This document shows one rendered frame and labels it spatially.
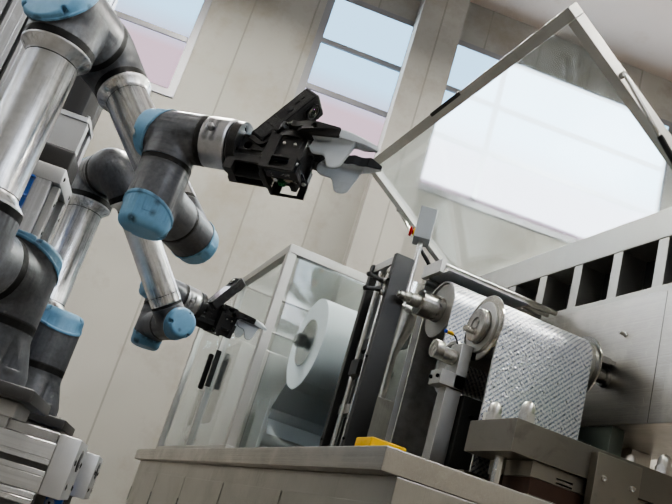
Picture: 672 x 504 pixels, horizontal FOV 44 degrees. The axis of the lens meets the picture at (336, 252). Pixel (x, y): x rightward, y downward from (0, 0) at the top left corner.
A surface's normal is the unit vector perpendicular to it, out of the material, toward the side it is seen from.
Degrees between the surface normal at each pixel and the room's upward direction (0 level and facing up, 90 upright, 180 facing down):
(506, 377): 90
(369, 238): 90
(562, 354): 90
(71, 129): 90
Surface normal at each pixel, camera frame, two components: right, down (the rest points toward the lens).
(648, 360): -0.89, -0.37
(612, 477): 0.37, -0.22
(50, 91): 0.78, 0.01
